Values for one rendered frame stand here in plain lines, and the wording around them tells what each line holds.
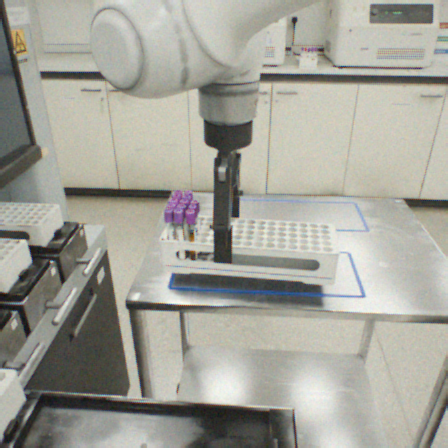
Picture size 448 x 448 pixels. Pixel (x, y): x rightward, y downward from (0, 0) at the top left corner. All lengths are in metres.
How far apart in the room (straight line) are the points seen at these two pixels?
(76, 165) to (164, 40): 2.65
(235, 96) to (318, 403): 0.92
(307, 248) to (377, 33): 2.09
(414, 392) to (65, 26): 3.15
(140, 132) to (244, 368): 1.86
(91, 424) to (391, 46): 2.47
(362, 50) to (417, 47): 0.30
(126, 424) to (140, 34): 0.45
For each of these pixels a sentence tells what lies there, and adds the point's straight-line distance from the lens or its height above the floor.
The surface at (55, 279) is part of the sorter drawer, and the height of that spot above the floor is 0.77.
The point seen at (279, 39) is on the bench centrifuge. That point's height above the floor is 1.05.
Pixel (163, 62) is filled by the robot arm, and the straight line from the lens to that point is 0.41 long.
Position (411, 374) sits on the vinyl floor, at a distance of 1.83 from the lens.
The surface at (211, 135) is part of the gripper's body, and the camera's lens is 0.62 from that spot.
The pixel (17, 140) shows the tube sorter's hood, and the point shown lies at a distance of 0.92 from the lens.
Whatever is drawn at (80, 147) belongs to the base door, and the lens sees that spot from 2.96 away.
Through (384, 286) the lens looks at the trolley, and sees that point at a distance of 0.79.
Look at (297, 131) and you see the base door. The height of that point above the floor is 0.52.
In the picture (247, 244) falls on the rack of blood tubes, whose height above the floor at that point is 0.91.
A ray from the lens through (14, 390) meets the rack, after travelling 0.60.
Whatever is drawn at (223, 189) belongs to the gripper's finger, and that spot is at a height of 1.02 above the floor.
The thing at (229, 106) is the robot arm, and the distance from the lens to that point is 0.59.
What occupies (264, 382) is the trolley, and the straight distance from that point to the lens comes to 1.29.
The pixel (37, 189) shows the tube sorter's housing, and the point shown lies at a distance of 1.03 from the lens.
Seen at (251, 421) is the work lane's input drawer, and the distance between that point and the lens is 0.58.
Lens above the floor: 1.27
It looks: 30 degrees down
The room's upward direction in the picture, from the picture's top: straight up
